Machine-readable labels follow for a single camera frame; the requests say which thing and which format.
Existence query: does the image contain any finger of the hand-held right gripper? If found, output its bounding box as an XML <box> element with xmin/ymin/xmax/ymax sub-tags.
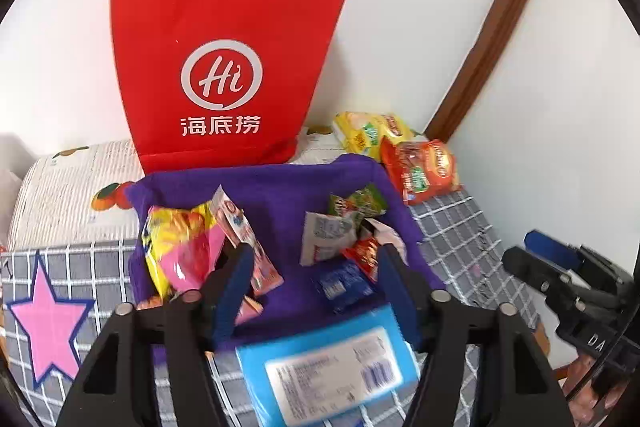
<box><xmin>522</xmin><ymin>229</ymin><xmax>586</xmax><ymax>273</ymax></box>
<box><xmin>501</xmin><ymin>246</ymin><xmax>592</xmax><ymax>314</ymax></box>

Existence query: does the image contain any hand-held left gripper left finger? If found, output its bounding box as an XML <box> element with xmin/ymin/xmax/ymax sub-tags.
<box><xmin>57</xmin><ymin>244</ymin><xmax>256</xmax><ymax>427</ymax></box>

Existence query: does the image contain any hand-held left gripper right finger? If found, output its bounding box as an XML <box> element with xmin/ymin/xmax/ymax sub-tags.
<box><xmin>377</xmin><ymin>243</ymin><xmax>576</xmax><ymax>427</ymax></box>

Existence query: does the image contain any small pale pink packet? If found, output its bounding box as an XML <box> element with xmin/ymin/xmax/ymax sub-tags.
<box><xmin>234</xmin><ymin>296</ymin><xmax>265</xmax><ymax>327</ymax></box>

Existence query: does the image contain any long pink strip packet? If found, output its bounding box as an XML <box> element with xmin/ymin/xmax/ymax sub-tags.
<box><xmin>209</xmin><ymin>187</ymin><xmax>285</xmax><ymax>298</ymax></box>

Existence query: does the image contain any purple pink snack packet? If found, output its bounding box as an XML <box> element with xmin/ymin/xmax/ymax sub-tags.
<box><xmin>167</xmin><ymin>227</ymin><xmax>228</xmax><ymax>295</ymax></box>

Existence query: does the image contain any red snack packet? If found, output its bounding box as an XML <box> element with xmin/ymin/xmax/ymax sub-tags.
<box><xmin>341</xmin><ymin>219</ymin><xmax>407</xmax><ymax>284</ymax></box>

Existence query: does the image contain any blue snack packet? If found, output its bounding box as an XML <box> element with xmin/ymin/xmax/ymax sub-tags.
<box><xmin>314</xmin><ymin>259</ymin><xmax>376</xmax><ymax>314</ymax></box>

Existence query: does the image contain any yellow triangular snack packet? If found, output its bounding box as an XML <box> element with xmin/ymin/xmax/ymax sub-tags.
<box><xmin>142</xmin><ymin>202</ymin><xmax>221</xmax><ymax>303</ymax></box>

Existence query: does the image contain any white snack packet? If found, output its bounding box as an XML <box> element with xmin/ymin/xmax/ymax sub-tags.
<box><xmin>300</xmin><ymin>209</ymin><xmax>371</xmax><ymax>265</ymax></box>

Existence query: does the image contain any green snack packet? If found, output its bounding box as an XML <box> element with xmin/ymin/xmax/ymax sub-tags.
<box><xmin>327</xmin><ymin>184</ymin><xmax>388</xmax><ymax>228</ymax></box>

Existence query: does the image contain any purple towel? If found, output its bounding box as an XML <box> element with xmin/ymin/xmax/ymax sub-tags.
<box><xmin>125</xmin><ymin>154</ymin><xmax>446</xmax><ymax>370</ymax></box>

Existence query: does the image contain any person's right hand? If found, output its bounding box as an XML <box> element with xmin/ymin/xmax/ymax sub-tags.
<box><xmin>562</xmin><ymin>349</ymin><xmax>623</xmax><ymax>427</ymax></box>

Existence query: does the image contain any blue box white label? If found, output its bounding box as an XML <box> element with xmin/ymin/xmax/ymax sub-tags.
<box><xmin>235</xmin><ymin>304</ymin><xmax>421</xmax><ymax>427</ymax></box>

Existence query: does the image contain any orange chip bag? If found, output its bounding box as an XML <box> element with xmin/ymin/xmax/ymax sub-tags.
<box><xmin>380</xmin><ymin>139</ymin><xmax>463</xmax><ymax>206</ymax></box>

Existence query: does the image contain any yellow chip bag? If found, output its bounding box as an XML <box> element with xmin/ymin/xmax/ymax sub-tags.
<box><xmin>332</xmin><ymin>111</ymin><xmax>416</xmax><ymax>160</ymax></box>

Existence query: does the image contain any red paper bag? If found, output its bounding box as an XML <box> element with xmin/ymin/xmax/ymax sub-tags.
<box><xmin>110</xmin><ymin>0</ymin><xmax>351</xmax><ymax>175</ymax></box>

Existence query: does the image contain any brown wooden door frame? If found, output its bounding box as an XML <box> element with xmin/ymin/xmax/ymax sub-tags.
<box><xmin>425</xmin><ymin>0</ymin><xmax>551</xmax><ymax>142</ymax></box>

